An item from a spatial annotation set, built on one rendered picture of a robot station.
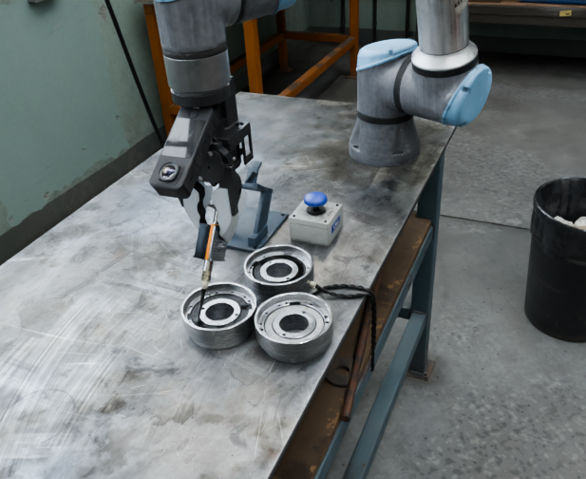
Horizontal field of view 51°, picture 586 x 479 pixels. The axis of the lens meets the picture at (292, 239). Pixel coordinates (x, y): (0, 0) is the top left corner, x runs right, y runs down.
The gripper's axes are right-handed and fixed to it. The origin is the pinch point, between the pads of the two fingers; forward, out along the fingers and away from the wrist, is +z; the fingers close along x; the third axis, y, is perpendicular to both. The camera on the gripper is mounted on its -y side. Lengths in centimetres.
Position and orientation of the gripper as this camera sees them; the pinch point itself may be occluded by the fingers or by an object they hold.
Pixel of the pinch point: (213, 234)
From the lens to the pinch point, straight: 84.3
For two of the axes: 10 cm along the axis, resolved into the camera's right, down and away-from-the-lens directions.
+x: -9.2, -1.7, 3.6
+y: 3.9, -5.2, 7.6
